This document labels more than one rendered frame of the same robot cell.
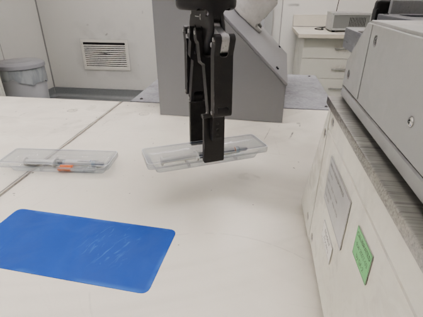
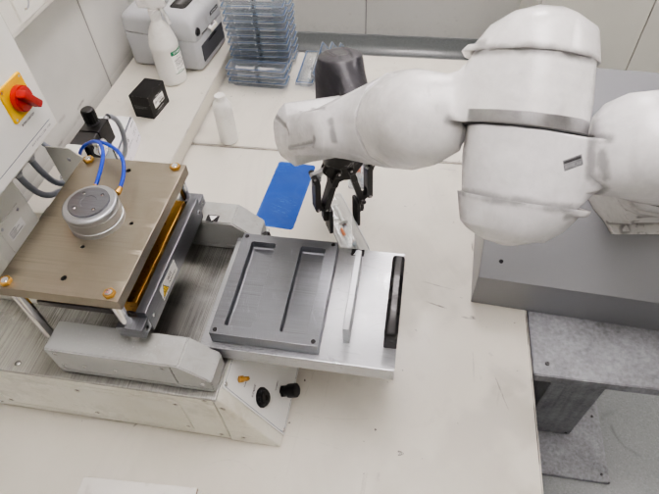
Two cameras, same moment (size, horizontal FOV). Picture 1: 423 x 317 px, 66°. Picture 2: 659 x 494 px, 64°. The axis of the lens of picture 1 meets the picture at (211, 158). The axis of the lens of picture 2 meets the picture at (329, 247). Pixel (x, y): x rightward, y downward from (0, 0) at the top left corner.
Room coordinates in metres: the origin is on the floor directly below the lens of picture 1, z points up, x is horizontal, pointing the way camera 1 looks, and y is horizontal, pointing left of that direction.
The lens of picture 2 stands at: (0.46, -0.79, 1.67)
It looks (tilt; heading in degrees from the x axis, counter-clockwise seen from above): 50 degrees down; 94
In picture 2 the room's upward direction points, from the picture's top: 3 degrees counter-clockwise
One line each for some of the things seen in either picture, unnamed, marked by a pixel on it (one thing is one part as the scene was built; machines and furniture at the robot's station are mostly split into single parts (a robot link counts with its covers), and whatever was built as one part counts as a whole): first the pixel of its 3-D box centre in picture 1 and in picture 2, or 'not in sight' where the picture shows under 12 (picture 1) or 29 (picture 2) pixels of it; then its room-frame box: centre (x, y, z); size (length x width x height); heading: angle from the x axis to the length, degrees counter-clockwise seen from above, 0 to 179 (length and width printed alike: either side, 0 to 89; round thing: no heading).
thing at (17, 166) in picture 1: (60, 161); not in sight; (0.49, 0.26, 0.76); 0.18 x 0.06 x 0.02; 86
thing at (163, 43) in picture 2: not in sight; (163, 40); (-0.06, 0.62, 0.92); 0.09 x 0.08 x 0.25; 179
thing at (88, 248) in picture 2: not in sight; (91, 220); (0.06, -0.23, 1.08); 0.31 x 0.24 x 0.13; 82
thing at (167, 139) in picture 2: not in sight; (148, 116); (-0.11, 0.47, 0.77); 0.84 x 0.30 x 0.04; 82
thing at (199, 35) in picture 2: not in sight; (176, 26); (-0.07, 0.77, 0.88); 0.25 x 0.20 x 0.17; 166
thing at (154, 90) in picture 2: not in sight; (149, 98); (-0.10, 0.47, 0.83); 0.09 x 0.06 x 0.07; 74
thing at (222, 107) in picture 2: not in sight; (225, 118); (0.13, 0.38, 0.82); 0.05 x 0.05 x 0.14
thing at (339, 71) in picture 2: not in sight; (350, 100); (0.46, -0.04, 1.16); 0.18 x 0.10 x 0.13; 104
